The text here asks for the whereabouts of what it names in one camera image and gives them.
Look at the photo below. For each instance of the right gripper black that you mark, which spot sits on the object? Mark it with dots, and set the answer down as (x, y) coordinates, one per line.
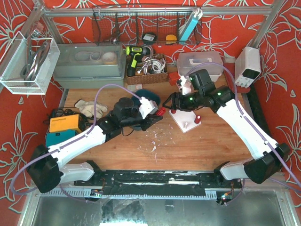
(177, 101)

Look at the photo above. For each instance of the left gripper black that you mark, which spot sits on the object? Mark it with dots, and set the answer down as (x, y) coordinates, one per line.
(143, 122)

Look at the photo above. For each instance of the red spool spring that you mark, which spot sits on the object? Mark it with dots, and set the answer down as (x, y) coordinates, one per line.
(197, 119)

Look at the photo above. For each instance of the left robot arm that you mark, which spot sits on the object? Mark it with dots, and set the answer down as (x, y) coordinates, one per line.
(49, 166)

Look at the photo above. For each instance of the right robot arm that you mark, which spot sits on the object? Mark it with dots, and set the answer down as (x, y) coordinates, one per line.
(267, 154)

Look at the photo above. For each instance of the teal plastic tray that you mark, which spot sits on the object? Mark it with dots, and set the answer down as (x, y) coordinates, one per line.
(147, 94)

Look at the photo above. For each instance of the red small box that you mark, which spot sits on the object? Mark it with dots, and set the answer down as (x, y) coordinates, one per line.
(173, 78)

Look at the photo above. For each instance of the woven brown basket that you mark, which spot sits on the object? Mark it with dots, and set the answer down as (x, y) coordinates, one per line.
(153, 71)

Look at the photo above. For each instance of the clear small label bag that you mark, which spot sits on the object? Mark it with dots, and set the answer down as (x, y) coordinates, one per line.
(135, 88)

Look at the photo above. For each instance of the yellow tape measure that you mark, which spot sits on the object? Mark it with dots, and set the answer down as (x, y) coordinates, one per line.
(171, 39)

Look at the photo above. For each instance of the white work glove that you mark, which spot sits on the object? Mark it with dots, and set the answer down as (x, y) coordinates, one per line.
(89, 110)

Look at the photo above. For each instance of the orange power box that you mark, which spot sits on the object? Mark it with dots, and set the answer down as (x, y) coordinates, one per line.
(73, 122)

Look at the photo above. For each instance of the white power supply unit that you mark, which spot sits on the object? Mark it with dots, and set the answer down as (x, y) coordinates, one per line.
(247, 67)

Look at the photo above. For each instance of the grey plastic storage box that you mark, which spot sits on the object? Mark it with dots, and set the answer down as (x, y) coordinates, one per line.
(89, 66)

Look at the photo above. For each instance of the teal power box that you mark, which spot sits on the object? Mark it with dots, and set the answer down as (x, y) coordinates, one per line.
(58, 137)

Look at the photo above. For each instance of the clear acrylic hanging box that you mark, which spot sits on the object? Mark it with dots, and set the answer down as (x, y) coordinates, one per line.
(29, 65)

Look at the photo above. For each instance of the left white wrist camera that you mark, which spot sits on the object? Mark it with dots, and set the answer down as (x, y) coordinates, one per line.
(147, 107)

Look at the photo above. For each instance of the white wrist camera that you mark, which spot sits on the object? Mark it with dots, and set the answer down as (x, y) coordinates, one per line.
(184, 85)
(147, 107)

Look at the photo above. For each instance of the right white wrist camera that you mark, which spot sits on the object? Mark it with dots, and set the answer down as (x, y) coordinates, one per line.
(184, 85)

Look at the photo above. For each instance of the white peg base plate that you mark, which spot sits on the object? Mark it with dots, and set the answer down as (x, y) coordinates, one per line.
(184, 120)

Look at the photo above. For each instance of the white plastic case with handle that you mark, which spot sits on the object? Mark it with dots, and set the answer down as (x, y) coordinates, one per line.
(188, 60)

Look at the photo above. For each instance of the green yellow cordless drill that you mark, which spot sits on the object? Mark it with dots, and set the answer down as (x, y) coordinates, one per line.
(136, 54)

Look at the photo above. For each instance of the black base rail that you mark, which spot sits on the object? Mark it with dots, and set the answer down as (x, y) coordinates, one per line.
(158, 183)

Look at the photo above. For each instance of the black cable duct strip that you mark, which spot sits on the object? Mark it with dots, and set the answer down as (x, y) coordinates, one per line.
(256, 109)

